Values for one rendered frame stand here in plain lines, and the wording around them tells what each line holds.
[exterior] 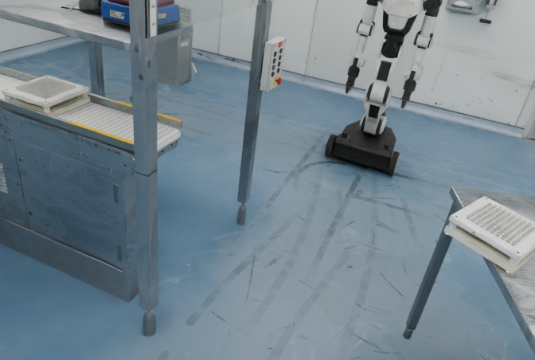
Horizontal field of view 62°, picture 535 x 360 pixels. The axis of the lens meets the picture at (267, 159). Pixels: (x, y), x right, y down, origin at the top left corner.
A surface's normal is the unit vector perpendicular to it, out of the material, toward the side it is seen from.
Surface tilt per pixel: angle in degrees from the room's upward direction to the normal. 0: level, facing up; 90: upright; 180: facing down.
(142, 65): 90
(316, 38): 90
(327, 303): 0
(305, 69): 90
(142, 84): 90
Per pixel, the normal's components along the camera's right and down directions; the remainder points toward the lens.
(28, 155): -0.39, 0.41
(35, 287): 0.11, -0.87
